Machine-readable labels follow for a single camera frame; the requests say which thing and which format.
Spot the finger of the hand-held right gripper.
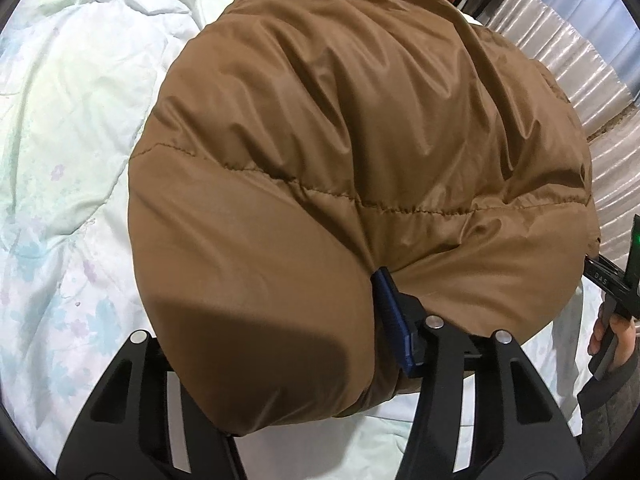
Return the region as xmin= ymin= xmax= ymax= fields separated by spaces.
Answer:
xmin=582 ymin=255 xmax=632 ymax=307

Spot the silver ribbed foil sheet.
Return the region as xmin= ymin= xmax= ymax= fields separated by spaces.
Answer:
xmin=482 ymin=0 xmax=640 ymax=257

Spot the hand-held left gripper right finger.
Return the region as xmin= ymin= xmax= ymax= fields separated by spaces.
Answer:
xmin=370 ymin=267 xmax=587 ymax=480

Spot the person's right hand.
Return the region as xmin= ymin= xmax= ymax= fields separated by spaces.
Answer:
xmin=588 ymin=304 xmax=639 ymax=367

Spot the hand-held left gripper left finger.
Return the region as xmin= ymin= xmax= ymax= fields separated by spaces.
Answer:
xmin=54 ymin=330 xmax=247 ymax=480

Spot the brown fleece-lined jacket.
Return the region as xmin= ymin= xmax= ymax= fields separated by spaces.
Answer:
xmin=125 ymin=0 xmax=602 ymax=433

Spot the light blue floral quilt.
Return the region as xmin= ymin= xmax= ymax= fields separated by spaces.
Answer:
xmin=0 ymin=0 xmax=601 ymax=480

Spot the person's right forearm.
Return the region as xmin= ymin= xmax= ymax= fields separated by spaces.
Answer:
xmin=576 ymin=354 xmax=637 ymax=438

